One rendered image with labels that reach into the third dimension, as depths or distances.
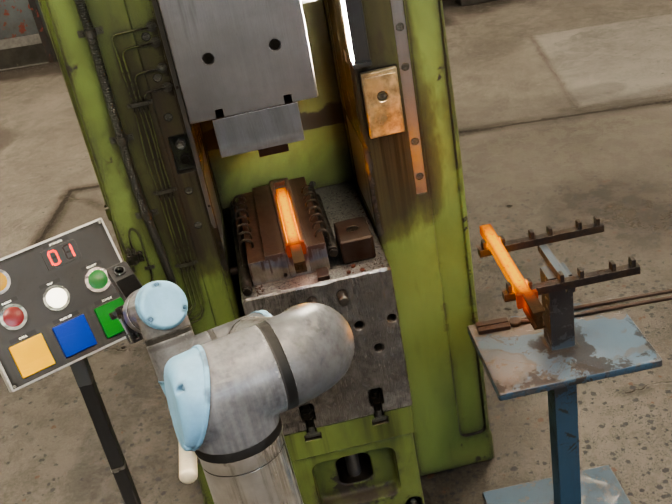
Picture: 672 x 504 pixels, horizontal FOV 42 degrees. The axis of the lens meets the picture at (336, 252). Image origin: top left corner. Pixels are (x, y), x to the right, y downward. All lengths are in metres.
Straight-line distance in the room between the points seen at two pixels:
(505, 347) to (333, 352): 1.21
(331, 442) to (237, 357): 1.44
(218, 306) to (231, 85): 0.68
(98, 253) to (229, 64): 0.53
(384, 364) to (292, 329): 1.28
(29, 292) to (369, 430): 0.99
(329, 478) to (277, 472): 1.51
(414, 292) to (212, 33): 0.95
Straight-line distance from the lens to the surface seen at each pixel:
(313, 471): 2.61
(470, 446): 2.89
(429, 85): 2.26
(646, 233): 4.10
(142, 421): 3.45
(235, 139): 2.07
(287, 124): 2.07
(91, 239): 2.11
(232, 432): 1.09
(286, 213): 2.35
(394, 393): 2.42
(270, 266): 2.22
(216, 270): 2.38
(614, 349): 2.27
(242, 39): 2.00
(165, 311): 1.63
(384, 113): 2.23
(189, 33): 1.99
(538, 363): 2.22
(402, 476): 2.63
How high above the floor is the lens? 2.04
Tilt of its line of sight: 29 degrees down
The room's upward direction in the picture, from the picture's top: 11 degrees counter-clockwise
